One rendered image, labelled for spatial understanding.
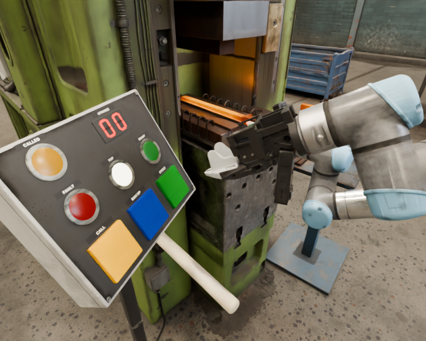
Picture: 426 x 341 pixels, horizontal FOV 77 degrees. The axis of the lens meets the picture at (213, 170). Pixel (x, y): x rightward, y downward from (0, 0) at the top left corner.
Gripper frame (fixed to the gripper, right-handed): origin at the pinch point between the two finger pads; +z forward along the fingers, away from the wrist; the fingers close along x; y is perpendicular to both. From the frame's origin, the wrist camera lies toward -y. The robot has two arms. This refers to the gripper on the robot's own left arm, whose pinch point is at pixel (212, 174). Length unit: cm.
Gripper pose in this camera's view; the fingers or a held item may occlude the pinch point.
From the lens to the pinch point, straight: 55.9
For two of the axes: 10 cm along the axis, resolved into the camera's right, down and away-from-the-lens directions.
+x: -3.7, 4.9, -7.9
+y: -4.6, -8.3, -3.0
